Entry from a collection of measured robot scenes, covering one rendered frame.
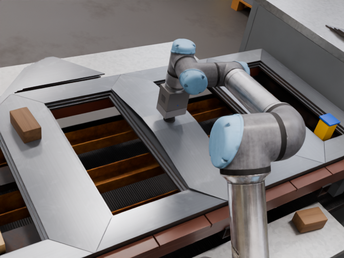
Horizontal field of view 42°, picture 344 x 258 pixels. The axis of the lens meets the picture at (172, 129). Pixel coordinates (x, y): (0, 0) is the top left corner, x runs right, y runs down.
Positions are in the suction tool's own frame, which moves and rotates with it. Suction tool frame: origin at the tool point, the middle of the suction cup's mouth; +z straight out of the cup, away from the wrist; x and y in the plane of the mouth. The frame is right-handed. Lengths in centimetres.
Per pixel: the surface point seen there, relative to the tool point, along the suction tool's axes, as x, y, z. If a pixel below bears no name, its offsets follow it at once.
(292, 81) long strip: -10, -72, 3
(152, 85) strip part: -24.0, -6.7, 1.7
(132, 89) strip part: -24.2, 2.1, 1.7
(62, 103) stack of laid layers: -27.0, 29.3, 4.3
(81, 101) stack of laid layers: -26.9, 22.0, 4.9
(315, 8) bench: -34, -101, -18
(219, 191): 33.0, 0.1, 2.9
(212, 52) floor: -159, -154, 86
